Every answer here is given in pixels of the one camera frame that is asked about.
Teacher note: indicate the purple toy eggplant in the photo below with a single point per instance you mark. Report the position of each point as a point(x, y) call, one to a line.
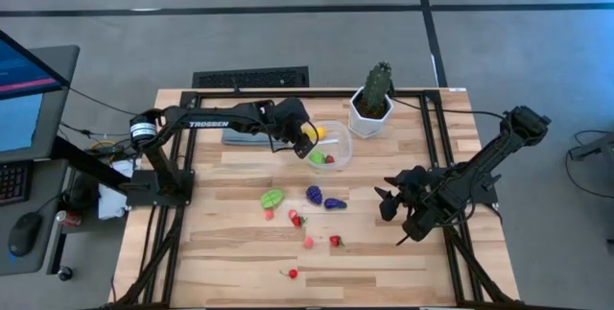
point(335, 203)

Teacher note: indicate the black aluminium table frame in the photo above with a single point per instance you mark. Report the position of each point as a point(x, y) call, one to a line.
point(312, 94)

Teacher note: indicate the green toy leaf vegetable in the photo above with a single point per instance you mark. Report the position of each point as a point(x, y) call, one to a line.
point(272, 198)

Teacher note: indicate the black round knob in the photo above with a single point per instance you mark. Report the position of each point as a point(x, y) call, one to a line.
point(64, 273)

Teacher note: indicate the black diagonal support bar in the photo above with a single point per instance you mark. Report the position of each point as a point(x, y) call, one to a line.
point(86, 163)

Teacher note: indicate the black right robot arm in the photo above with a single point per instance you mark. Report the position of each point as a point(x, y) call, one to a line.
point(484, 156)

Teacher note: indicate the black computer mouse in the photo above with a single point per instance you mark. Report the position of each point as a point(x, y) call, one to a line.
point(24, 233)

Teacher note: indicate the pink foam toy fruit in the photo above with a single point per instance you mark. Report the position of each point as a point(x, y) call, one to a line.
point(308, 242)
point(292, 213)
point(268, 214)

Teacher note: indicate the folded grey cloth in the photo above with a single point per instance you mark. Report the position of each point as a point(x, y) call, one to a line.
point(240, 138)

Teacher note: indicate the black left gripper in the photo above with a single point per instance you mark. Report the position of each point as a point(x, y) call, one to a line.
point(290, 118)

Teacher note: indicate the grey stand leg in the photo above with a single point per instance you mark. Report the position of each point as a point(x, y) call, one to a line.
point(595, 149)

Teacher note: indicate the green cactus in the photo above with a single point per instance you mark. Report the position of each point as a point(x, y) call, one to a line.
point(376, 84)

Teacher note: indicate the computer monitor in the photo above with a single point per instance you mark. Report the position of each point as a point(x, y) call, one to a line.
point(19, 75)

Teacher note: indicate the purple toy grapes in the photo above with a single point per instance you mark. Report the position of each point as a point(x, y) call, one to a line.
point(314, 195)

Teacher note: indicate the red toy cherry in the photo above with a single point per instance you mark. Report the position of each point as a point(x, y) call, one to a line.
point(292, 274)

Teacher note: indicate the yellow toy lemon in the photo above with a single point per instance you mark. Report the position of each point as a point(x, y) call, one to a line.
point(320, 133)

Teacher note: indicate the white hexagonal plant pot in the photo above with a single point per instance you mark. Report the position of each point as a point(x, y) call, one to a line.
point(364, 125)

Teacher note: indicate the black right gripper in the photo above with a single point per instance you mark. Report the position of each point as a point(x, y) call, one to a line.
point(417, 187)

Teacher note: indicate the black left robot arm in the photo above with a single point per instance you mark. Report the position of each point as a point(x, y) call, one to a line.
point(206, 124)

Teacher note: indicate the red soda can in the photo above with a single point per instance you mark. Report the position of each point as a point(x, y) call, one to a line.
point(68, 218)

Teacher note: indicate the black floor vent grille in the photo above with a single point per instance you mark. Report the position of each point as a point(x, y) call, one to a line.
point(249, 78)

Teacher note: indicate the clear plastic tupperware container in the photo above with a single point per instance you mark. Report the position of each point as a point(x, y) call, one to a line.
point(343, 147)

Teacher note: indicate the grey computer desk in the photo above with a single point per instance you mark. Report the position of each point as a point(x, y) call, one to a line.
point(57, 123)

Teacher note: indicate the black keyboard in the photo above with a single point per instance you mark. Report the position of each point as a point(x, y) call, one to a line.
point(12, 183)

